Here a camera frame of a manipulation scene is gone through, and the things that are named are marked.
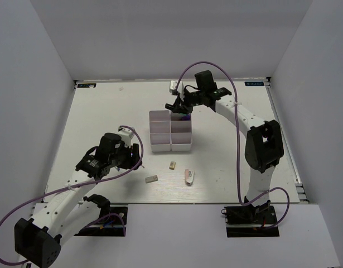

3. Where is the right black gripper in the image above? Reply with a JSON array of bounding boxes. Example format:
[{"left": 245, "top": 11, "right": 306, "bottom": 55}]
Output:
[{"left": 172, "top": 89, "right": 205, "bottom": 115}]

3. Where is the yellow eraser with barcode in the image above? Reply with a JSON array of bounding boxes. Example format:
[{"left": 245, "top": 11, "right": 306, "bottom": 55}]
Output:
[{"left": 169, "top": 161, "right": 176, "bottom": 170}]

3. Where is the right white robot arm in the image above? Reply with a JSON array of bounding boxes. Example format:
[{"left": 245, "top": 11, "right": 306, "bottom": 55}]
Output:
[{"left": 165, "top": 70, "right": 284, "bottom": 223}]

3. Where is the corner label sticker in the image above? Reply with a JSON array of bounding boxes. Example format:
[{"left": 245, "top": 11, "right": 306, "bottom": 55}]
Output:
[
  {"left": 77, "top": 83, "right": 96, "bottom": 88},
  {"left": 244, "top": 81, "right": 264, "bottom": 87}
]

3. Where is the grey eraser block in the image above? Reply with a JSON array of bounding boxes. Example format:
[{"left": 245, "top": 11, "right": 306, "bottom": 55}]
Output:
[{"left": 145, "top": 175, "right": 158, "bottom": 184}]

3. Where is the pink white stapler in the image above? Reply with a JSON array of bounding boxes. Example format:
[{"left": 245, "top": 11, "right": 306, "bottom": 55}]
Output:
[{"left": 184, "top": 169, "right": 194, "bottom": 186}]

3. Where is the left white divided container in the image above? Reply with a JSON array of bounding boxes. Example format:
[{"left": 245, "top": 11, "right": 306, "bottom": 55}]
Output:
[{"left": 149, "top": 110, "right": 171, "bottom": 152}]

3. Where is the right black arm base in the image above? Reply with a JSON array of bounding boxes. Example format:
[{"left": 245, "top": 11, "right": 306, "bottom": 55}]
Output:
[{"left": 221, "top": 201, "right": 279, "bottom": 238}]

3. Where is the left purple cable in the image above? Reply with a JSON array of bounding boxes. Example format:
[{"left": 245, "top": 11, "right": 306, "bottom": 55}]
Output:
[{"left": 0, "top": 125, "right": 145, "bottom": 265}]

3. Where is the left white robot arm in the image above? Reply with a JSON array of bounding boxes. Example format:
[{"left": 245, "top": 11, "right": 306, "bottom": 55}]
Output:
[{"left": 14, "top": 126, "right": 143, "bottom": 267}]

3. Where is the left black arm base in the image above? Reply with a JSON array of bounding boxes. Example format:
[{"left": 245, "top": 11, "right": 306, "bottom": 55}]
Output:
[{"left": 75, "top": 194, "right": 128, "bottom": 237}]

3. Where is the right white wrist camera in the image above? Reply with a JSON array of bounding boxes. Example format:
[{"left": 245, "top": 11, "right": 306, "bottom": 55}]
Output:
[{"left": 169, "top": 80, "right": 184, "bottom": 101}]

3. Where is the purple cable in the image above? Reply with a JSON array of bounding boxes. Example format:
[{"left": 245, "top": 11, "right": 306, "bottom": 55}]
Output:
[
  {"left": 0, "top": 125, "right": 145, "bottom": 265},
  {"left": 177, "top": 61, "right": 291, "bottom": 230}
]

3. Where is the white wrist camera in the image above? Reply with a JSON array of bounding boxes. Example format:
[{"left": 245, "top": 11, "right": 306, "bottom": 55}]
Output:
[
  {"left": 169, "top": 80, "right": 184, "bottom": 101},
  {"left": 117, "top": 126, "right": 134, "bottom": 147}
]

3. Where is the right corner label sticker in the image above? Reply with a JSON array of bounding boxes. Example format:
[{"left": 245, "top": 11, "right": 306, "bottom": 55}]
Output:
[{"left": 244, "top": 81, "right": 264, "bottom": 87}]

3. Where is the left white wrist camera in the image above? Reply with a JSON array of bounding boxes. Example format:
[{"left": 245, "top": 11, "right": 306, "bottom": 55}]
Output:
[{"left": 117, "top": 126, "right": 134, "bottom": 147}]

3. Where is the white divided container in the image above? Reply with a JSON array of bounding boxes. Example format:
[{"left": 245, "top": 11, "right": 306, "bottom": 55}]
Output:
[
  {"left": 149, "top": 110, "right": 171, "bottom": 152},
  {"left": 170, "top": 112, "right": 192, "bottom": 152}
]

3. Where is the right white divided container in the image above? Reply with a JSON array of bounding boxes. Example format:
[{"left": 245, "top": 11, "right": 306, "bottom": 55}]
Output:
[{"left": 170, "top": 112, "right": 192, "bottom": 152}]

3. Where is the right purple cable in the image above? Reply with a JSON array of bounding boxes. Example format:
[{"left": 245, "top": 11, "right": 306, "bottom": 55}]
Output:
[{"left": 177, "top": 61, "right": 291, "bottom": 230}]

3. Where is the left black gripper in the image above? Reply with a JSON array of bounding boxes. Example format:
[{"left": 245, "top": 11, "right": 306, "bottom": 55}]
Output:
[{"left": 109, "top": 141, "right": 143, "bottom": 170}]

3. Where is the left corner label sticker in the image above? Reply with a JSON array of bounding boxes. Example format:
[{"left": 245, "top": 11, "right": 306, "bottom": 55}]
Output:
[{"left": 77, "top": 83, "right": 96, "bottom": 88}]

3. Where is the purple highlighter marker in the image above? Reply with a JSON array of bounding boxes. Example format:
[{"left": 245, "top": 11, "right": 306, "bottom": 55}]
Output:
[{"left": 180, "top": 114, "right": 191, "bottom": 121}]

